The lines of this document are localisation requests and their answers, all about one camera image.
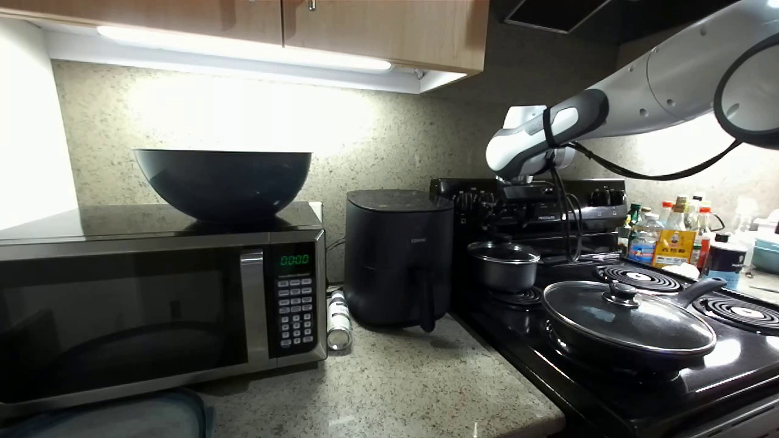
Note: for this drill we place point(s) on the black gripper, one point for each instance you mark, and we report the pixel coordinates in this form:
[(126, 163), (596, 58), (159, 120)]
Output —
[(532, 208)]

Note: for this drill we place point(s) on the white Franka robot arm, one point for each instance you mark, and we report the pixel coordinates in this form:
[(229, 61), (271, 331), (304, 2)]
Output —
[(672, 82)]

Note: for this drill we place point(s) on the black air fryer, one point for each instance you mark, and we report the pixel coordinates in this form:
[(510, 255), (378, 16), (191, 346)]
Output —
[(397, 260)]

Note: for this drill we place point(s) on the black pan with lid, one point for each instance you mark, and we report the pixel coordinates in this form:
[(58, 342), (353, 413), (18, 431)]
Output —
[(623, 324)]

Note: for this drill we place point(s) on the small black saucepan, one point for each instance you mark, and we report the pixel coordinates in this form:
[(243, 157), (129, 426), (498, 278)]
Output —
[(503, 278)]

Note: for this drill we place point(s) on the green capped dark bottle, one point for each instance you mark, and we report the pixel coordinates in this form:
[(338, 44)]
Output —
[(633, 223)]

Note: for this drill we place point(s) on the black electric stove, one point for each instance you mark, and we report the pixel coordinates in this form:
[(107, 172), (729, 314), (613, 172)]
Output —
[(520, 357)]

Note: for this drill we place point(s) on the clear plastic bottle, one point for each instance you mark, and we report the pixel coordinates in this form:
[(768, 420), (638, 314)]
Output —
[(646, 245)]

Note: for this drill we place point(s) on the electric coil burner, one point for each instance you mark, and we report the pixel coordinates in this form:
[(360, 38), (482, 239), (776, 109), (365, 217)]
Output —
[(641, 275), (744, 313)]

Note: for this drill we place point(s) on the yellow label bottle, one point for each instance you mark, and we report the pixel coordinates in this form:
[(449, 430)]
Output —
[(672, 246)]

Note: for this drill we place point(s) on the red sauce bottle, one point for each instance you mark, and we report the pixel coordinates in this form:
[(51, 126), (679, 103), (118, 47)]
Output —
[(705, 246)]

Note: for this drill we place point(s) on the large black frying pan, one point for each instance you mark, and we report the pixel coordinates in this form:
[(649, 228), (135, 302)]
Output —
[(700, 294)]

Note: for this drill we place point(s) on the small salt shaker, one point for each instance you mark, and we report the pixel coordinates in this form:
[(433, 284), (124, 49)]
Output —
[(338, 320)]

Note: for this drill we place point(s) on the dark jar blue label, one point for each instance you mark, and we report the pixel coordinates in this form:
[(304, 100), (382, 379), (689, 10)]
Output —
[(724, 260)]

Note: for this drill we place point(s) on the black range hood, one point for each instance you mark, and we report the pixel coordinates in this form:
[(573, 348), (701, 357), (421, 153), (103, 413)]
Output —
[(550, 14)]

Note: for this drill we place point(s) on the teal bowl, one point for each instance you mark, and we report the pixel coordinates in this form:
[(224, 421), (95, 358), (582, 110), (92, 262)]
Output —
[(768, 256)]

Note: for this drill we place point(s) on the dark round bowl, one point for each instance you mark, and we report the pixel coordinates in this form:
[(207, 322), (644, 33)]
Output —
[(221, 187)]

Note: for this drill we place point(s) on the stainless steel microwave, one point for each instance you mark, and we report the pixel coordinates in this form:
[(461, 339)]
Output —
[(122, 317)]

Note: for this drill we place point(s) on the grey round plate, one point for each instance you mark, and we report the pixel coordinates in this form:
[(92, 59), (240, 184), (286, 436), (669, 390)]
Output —
[(98, 417)]

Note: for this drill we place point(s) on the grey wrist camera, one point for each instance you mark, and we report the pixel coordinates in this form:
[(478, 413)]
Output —
[(527, 190)]

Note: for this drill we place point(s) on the wooden wall cabinet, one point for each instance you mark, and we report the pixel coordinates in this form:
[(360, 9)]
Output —
[(365, 27)]

